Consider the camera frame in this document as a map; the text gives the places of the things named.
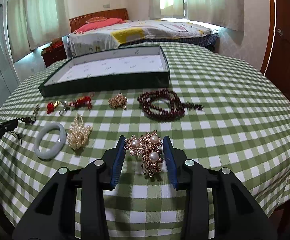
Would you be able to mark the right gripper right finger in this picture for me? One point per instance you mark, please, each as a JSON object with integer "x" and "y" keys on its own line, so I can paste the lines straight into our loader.
{"x": 186, "y": 174}

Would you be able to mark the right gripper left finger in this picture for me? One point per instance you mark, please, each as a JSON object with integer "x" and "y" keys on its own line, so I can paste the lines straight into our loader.
{"x": 102, "y": 174}

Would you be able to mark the rose gold pearl brooch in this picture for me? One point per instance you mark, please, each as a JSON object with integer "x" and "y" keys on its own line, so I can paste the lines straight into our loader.
{"x": 147, "y": 148}

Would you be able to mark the pale jade bangle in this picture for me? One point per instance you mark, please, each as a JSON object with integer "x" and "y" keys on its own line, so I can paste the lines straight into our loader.
{"x": 49, "y": 141}

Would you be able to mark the red knot tassel charm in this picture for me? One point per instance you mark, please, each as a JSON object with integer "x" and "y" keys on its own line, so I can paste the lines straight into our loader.
{"x": 84, "y": 101}

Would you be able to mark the black cord pendant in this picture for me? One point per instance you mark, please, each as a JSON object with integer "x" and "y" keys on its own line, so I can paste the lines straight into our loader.
{"x": 28, "y": 120}

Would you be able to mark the dark green jewelry tray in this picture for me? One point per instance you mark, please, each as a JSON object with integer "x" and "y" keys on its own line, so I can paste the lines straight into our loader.
{"x": 117, "y": 69}

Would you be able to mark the dark wooden nightstand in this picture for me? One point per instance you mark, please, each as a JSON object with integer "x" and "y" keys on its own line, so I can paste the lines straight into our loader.
{"x": 56, "y": 55}

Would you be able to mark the red items on nightstand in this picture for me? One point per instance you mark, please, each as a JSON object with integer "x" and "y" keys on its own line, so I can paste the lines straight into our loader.
{"x": 53, "y": 45}

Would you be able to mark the left window curtain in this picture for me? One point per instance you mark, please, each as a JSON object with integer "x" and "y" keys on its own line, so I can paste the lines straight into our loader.
{"x": 33, "y": 23}

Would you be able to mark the window curtain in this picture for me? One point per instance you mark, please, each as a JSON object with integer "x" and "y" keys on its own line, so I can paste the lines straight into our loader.
{"x": 33, "y": 23}
{"x": 224, "y": 13}

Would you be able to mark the wooden headboard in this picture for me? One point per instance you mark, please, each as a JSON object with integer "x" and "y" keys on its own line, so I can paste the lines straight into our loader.
{"x": 79, "y": 21}

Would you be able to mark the bed with patterned quilt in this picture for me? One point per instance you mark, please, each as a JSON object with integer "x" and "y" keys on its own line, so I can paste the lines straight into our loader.
{"x": 88, "y": 39}

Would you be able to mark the patterned cushion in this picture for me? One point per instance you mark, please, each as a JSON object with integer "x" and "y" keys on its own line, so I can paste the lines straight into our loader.
{"x": 96, "y": 19}

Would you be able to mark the pink pillow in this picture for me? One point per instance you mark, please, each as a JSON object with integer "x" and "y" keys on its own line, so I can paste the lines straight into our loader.
{"x": 98, "y": 24}

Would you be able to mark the right window curtain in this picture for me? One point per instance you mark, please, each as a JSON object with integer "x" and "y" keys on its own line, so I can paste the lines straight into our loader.
{"x": 224, "y": 13}

